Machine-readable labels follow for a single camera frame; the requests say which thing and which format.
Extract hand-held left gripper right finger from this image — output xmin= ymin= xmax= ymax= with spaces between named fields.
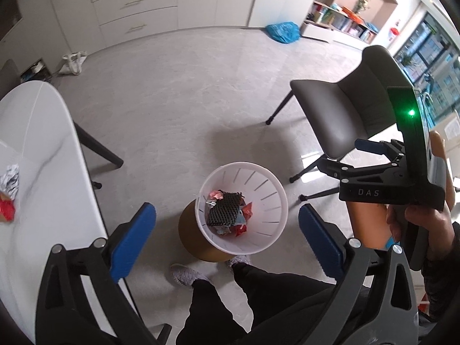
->
xmin=298 ymin=204 xmax=419 ymax=345

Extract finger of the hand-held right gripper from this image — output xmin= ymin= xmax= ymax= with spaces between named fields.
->
xmin=315 ymin=156 xmax=407 ymax=187
xmin=354 ymin=138 xmax=407 ymax=166

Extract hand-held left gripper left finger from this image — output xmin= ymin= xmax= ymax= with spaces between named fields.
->
xmin=35 ymin=203 xmax=157 ymax=345

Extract white plastic trash bin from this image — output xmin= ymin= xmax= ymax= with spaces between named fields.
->
xmin=195 ymin=162 xmax=289 ymax=256

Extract black mesh pad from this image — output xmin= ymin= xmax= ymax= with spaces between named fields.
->
xmin=206 ymin=191 xmax=241 ymax=228

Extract person's right forearm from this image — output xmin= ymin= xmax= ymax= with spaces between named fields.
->
xmin=420 ymin=223 xmax=460 ymax=322

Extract person's right hand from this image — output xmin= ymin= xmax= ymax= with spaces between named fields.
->
xmin=385 ymin=204 xmax=455 ymax=259

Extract grey padded chair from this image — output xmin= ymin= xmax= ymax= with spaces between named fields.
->
xmin=266 ymin=45 xmax=428 ymax=202

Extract person's left sneaker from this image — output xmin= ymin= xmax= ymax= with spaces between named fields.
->
xmin=170 ymin=263 xmax=211 ymax=288

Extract person's sneaker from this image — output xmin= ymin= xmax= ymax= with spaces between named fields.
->
xmin=170 ymin=263 xmax=211 ymax=288
xmin=226 ymin=254 xmax=251 ymax=267

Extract brown round stool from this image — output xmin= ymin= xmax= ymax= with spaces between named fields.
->
xmin=178 ymin=199 xmax=234 ymax=263

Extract person's right sneaker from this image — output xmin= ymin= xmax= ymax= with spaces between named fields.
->
xmin=226 ymin=254 xmax=251 ymax=267

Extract person's black trousers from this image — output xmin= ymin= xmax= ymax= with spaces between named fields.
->
xmin=176 ymin=262 xmax=421 ymax=345

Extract glass window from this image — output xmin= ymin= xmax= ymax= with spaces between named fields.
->
xmin=393 ymin=11 xmax=460 ymax=123

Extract white oval table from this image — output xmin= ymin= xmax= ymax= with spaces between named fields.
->
xmin=0 ymin=80 xmax=173 ymax=345

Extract red crumpled packet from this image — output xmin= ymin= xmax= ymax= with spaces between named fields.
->
xmin=0 ymin=196 xmax=17 ymax=223

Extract wooden bookshelf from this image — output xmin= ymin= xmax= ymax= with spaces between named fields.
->
xmin=302 ymin=0 xmax=399 ymax=47

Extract silver foil wrapper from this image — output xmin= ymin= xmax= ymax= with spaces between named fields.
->
xmin=0 ymin=163 xmax=20 ymax=200

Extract blue plastic bag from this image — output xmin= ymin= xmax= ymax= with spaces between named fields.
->
xmin=265 ymin=22 xmax=300 ymax=45

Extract white tote bag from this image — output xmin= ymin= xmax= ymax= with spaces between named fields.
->
xmin=58 ymin=52 xmax=88 ymax=76

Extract dark storage box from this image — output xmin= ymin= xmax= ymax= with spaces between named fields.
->
xmin=20 ymin=59 xmax=53 ymax=81

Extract white built-in cabinet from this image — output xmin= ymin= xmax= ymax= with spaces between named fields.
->
xmin=86 ymin=0 xmax=267 ymax=49

